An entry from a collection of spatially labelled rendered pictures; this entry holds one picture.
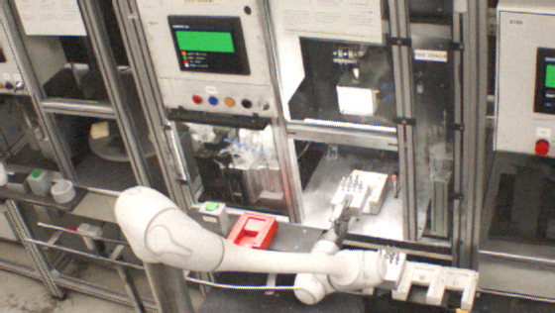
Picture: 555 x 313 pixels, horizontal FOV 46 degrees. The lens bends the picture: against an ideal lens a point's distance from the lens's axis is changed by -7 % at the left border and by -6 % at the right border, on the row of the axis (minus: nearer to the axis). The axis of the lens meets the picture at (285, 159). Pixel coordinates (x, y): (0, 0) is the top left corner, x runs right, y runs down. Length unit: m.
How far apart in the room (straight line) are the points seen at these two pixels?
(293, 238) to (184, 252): 0.86
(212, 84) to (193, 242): 0.73
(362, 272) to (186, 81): 0.85
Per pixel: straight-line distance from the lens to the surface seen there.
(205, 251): 1.65
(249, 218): 2.47
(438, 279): 2.28
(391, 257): 2.26
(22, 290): 4.04
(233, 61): 2.10
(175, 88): 2.30
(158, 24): 2.20
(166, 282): 1.88
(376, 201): 2.43
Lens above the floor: 2.56
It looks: 37 degrees down
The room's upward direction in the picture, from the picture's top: 10 degrees counter-clockwise
